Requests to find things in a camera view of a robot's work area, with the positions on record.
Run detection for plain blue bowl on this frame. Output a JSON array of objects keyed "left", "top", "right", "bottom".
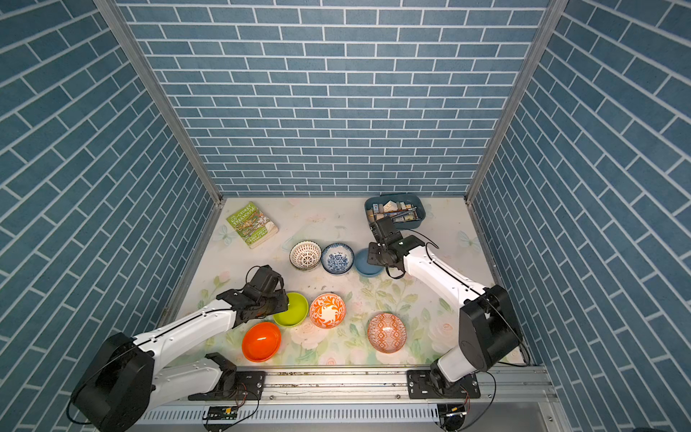
[{"left": 354, "top": 248, "right": 384, "bottom": 278}]

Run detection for lime green bowl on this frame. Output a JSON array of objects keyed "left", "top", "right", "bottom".
[{"left": 273, "top": 292, "right": 310, "bottom": 328}]

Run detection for white brown patterned bowl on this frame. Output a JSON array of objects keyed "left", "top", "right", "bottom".
[{"left": 289, "top": 240, "right": 322, "bottom": 271}]

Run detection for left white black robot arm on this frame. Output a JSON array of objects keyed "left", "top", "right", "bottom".
[{"left": 67, "top": 265, "right": 289, "bottom": 431}]

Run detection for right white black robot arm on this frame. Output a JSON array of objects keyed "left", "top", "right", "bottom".
[{"left": 367, "top": 217, "right": 523, "bottom": 398}]

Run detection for art supplies in bin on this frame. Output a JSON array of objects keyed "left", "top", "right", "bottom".
[{"left": 365, "top": 201, "right": 420, "bottom": 223}]

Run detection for teal plastic bin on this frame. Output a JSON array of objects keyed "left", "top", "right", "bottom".
[{"left": 365, "top": 194, "right": 426, "bottom": 230}]

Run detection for plain orange bowl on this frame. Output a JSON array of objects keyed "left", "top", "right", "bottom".
[{"left": 241, "top": 322, "right": 282, "bottom": 363}]

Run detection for orange floral bowl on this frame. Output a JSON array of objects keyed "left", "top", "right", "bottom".
[{"left": 309, "top": 293, "right": 347, "bottom": 329}]

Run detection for green cover book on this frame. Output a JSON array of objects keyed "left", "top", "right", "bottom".
[{"left": 226, "top": 202, "right": 279, "bottom": 249}]

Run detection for red geometric patterned bowl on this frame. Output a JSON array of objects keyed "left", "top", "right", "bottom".
[{"left": 367, "top": 312, "right": 407, "bottom": 354}]

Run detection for left green circuit board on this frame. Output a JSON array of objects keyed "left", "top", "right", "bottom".
[{"left": 203, "top": 406, "right": 239, "bottom": 423}]

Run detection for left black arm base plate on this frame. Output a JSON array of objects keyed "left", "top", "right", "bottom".
[{"left": 188, "top": 371, "right": 266, "bottom": 402}]

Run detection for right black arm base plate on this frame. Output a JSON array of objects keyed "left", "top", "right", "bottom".
[{"left": 406, "top": 369, "right": 480, "bottom": 400}]

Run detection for aluminium mounting rail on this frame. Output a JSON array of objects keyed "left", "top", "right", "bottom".
[{"left": 112, "top": 359, "right": 557, "bottom": 410}]

